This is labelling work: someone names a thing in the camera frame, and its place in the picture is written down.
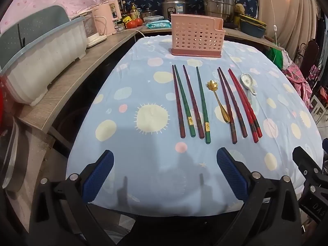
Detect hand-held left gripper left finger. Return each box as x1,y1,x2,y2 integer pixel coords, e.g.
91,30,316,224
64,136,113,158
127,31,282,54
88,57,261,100
29,149,115,246

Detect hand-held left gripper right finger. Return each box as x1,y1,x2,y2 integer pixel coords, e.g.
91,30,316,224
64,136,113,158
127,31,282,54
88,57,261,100
216,148,302,246

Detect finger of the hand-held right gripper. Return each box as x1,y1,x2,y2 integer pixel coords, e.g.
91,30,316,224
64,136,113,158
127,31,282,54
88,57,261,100
292,146,323,179

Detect brown chopstick pair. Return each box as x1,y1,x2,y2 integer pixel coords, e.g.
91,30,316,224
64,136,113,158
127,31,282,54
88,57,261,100
219,67,248,138

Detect dark red chopstick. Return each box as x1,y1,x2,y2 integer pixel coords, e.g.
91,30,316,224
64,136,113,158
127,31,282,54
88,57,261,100
217,68,237,144
182,65,205,139
172,65,186,139

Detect green chopstick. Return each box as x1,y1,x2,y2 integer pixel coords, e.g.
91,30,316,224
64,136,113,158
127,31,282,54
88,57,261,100
174,65,196,138
196,66,212,144

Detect gold flower spoon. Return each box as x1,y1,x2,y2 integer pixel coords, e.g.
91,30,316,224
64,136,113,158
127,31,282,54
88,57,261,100
206,80,231,124

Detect white ceramic spoon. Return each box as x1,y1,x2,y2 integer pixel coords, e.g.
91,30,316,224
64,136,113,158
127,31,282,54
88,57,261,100
240,73,258,96

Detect pink perforated utensil basket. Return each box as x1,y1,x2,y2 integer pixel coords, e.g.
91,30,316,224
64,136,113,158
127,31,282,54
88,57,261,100
170,14,224,57

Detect pink floral cloth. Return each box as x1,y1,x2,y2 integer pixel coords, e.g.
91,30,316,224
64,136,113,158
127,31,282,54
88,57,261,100
280,56,312,103

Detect metal pan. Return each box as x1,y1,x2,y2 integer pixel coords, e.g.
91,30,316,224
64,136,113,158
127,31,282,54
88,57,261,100
0,118,21,192

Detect blue dotted tablecloth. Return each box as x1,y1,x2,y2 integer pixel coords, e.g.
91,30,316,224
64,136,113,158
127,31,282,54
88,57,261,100
66,34,324,211

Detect dark wooden chair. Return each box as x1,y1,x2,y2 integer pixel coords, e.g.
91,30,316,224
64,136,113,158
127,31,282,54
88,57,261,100
297,40,320,80

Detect green bag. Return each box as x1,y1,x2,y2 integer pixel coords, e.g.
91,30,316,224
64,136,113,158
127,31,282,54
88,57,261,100
265,45,285,67

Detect white dish drainer bin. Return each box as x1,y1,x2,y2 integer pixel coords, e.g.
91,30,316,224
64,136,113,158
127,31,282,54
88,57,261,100
0,17,88,107

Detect hanging dark clothes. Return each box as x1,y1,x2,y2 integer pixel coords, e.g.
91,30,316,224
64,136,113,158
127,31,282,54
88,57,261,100
316,2,328,88

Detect blue basin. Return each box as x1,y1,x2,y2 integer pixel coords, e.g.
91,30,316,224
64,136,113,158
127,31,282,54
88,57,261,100
239,19,266,38

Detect white countertop appliance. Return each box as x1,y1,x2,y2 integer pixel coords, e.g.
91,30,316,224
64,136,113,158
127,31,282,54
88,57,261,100
70,10,107,49

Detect beige curtain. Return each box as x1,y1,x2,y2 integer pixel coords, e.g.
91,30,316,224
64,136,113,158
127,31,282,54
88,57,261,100
257,0,318,54

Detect yellow tray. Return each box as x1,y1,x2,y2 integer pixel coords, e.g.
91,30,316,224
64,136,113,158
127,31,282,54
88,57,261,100
239,14,267,28

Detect pink electric kettle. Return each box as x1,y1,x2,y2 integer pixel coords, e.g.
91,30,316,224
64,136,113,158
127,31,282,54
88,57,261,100
93,0,121,36

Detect wet wipes pack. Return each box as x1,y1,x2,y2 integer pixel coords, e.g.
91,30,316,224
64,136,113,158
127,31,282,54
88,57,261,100
146,21,172,29

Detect grey-blue plastic lid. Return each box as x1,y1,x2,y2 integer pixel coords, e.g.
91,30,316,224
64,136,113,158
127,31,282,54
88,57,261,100
0,5,70,57

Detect steel steamer pot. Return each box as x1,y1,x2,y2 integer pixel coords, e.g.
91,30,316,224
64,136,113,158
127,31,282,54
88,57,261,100
202,0,235,22

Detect steel rice cooker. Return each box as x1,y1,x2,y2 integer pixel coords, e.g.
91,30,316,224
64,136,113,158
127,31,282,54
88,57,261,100
161,0,189,21

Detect white cable with switch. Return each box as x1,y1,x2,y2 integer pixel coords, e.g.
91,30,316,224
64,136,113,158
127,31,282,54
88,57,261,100
265,0,281,49

